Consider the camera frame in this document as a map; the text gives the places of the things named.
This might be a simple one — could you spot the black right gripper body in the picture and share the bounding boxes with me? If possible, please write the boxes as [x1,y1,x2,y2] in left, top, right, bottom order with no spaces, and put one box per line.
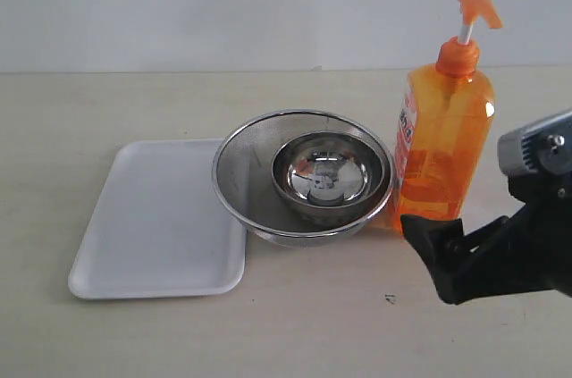
[435,187,571,305]

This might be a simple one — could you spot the orange pump soap bottle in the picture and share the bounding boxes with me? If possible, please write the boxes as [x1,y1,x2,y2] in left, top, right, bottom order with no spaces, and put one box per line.
[391,0,502,231]

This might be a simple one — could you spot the small stainless steel bowl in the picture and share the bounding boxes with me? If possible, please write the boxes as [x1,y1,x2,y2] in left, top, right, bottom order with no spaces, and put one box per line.
[271,130,389,226]

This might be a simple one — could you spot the steel mesh colander basin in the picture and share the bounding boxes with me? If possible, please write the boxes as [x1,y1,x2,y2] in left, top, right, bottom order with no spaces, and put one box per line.
[212,109,396,248]

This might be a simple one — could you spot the white rectangular plastic tray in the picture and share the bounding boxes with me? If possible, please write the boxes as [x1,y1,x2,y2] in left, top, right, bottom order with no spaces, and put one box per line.
[68,139,247,300]

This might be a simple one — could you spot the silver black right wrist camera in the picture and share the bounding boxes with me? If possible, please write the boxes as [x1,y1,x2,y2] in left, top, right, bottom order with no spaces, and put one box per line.
[497,109,571,203]

